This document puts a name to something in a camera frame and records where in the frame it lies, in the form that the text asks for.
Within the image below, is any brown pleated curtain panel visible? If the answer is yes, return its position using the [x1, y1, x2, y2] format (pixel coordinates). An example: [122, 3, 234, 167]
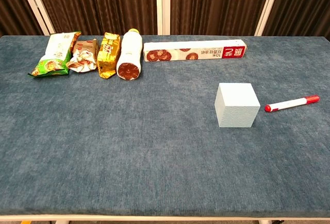
[0, 0, 44, 38]
[170, 0, 273, 37]
[32, 0, 158, 37]
[262, 0, 330, 42]

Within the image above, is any long white baking paper box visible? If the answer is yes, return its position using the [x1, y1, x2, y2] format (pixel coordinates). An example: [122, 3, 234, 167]
[143, 39, 248, 62]

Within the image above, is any gold foil snack packet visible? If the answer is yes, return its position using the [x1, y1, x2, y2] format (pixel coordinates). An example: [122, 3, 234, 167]
[96, 32, 122, 79]

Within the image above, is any white slanted screen post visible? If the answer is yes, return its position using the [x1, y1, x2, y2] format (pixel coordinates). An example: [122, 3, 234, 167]
[254, 0, 284, 37]
[15, 0, 56, 37]

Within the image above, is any blue table cloth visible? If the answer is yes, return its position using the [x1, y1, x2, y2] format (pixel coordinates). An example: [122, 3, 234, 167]
[0, 35, 330, 217]

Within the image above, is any white table frame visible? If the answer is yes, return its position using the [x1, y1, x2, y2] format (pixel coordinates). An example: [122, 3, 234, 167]
[0, 214, 330, 224]

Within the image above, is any red and white marker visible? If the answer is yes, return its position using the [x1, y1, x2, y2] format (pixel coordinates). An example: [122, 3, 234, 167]
[264, 95, 321, 113]

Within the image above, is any light blue foam cube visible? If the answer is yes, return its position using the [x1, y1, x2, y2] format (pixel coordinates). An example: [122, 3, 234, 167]
[214, 82, 260, 128]

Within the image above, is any white bottle with yellow cap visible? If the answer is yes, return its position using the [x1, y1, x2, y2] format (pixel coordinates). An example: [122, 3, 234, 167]
[116, 28, 144, 81]

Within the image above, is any brown white crumpled snack wrapper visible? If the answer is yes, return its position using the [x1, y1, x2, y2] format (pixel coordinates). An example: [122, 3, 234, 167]
[65, 38, 100, 73]

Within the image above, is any green and white snack bag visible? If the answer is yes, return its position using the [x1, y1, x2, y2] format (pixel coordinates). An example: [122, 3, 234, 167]
[27, 31, 82, 78]

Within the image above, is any white upright screen post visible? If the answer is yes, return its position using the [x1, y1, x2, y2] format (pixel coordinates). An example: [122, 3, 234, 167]
[155, 0, 171, 36]

